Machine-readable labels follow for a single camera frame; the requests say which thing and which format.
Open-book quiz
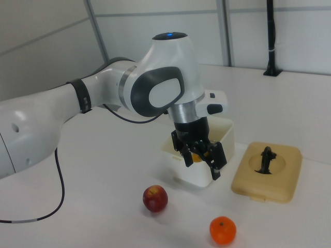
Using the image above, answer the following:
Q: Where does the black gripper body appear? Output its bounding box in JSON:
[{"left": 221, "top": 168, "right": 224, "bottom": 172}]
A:
[{"left": 173, "top": 117, "right": 211, "bottom": 145}]

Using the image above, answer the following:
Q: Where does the tan lid with black handle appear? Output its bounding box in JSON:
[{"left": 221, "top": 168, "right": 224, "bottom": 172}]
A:
[{"left": 231, "top": 141, "right": 303, "bottom": 205}]

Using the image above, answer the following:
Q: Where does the yellow toy item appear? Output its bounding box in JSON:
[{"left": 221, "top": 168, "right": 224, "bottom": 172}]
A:
[{"left": 192, "top": 152, "right": 207, "bottom": 163}]

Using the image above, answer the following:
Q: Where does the white plastic container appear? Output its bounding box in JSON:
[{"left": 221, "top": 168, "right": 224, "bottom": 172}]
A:
[{"left": 160, "top": 117, "right": 235, "bottom": 189}]

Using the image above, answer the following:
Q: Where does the orange fruit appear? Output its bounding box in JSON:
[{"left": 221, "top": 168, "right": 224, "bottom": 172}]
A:
[{"left": 209, "top": 215, "right": 237, "bottom": 245}]

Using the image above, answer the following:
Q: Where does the black pole mount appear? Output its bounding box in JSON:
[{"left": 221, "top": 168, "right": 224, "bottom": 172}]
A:
[{"left": 263, "top": 0, "right": 282, "bottom": 76}]

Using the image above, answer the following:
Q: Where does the red apple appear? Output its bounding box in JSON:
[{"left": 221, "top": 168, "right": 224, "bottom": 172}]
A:
[{"left": 142, "top": 184, "right": 169, "bottom": 213}]

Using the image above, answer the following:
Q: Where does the black strap on arm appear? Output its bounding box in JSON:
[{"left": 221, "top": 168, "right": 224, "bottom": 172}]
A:
[{"left": 66, "top": 77, "right": 93, "bottom": 114}]

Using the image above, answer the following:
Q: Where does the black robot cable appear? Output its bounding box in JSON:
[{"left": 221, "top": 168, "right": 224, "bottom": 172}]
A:
[{"left": 0, "top": 103, "right": 168, "bottom": 224}]

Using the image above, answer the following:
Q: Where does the grey partition post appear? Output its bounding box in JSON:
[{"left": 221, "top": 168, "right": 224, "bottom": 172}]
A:
[
  {"left": 222, "top": 0, "right": 236, "bottom": 67},
  {"left": 84, "top": 0, "right": 109, "bottom": 65}
]

